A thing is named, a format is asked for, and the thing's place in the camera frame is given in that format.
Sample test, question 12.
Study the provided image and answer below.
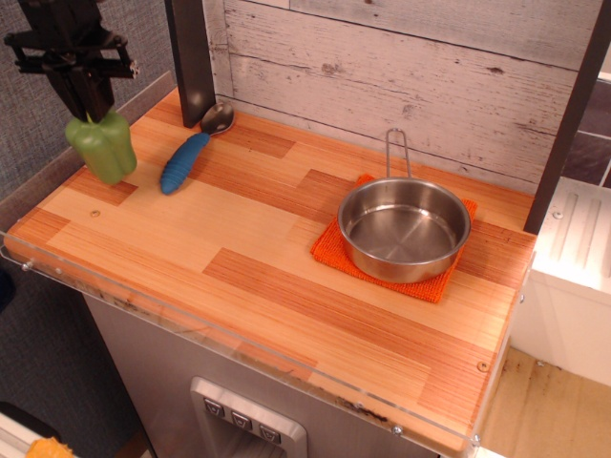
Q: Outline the dark right frame post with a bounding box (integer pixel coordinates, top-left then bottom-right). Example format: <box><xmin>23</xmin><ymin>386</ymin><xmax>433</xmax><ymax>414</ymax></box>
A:
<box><xmin>523</xmin><ymin>0</ymin><xmax>610</xmax><ymax>235</ymax></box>

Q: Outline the white toy sink unit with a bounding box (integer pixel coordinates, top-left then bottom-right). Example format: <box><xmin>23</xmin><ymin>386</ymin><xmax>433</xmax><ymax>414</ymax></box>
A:
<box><xmin>511</xmin><ymin>178</ymin><xmax>610</xmax><ymax>385</ymax></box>

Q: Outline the yellow cloth object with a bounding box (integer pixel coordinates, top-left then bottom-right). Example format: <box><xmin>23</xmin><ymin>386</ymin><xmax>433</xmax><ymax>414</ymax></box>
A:
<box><xmin>25</xmin><ymin>437</ymin><xmax>74</xmax><ymax>458</ymax></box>

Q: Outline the grey toy fridge cabinet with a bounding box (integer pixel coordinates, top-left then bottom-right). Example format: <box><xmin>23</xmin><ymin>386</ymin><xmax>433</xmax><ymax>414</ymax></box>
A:
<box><xmin>85</xmin><ymin>296</ymin><xmax>434</xmax><ymax>457</ymax></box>

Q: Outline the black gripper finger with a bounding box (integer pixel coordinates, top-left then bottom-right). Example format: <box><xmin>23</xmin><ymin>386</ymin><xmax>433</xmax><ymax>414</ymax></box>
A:
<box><xmin>75</xmin><ymin>69</ymin><xmax>115</xmax><ymax>123</ymax></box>
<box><xmin>46</xmin><ymin>72</ymin><xmax>87</xmax><ymax>119</ymax></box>

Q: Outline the silver dispenser button panel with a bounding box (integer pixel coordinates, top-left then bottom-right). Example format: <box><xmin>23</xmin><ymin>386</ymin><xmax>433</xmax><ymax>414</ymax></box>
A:
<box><xmin>190</xmin><ymin>377</ymin><xmax>308</xmax><ymax>458</ymax></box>

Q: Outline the orange knitted cloth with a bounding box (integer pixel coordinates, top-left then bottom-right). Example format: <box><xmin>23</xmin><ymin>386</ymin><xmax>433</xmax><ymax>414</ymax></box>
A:
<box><xmin>310</xmin><ymin>174</ymin><xmax>477</xmax><ymax>303</ymax></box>

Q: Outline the green toy bell pepper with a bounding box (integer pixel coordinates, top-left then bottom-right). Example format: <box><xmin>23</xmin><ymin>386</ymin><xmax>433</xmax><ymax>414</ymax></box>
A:
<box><xmin>65</xmin><ymin>109</ymin><xmax>137</xmax><ymax>185</ymax></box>

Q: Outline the clear acrylic edge guard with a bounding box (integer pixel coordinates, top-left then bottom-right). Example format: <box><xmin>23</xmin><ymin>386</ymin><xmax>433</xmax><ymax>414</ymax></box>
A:
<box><xmin>1</xmin><ymin>236</ymin><xmax>482</xmax><ymax>457</ymax></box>

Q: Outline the stainless steel pan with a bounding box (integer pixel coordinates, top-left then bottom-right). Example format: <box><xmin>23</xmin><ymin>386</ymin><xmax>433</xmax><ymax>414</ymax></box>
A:
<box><xmin>337</xmin><ymin>128</ymin><xmax>472</xmax><ymax>283</ymax></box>

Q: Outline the blue handled metal spoon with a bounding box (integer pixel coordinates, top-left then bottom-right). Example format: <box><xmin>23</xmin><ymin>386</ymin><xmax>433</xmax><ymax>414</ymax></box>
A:
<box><xmin>159</xmin><ymin>102</ymin><xmax>235</xmax><ymax>195</ymax></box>

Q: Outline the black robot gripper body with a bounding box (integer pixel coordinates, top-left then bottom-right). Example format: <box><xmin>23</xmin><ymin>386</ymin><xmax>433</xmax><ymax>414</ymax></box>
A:
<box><xmin>4</xmin><ymin>1</ymin><xmax>138</xmax><ymax>78</ymax></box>

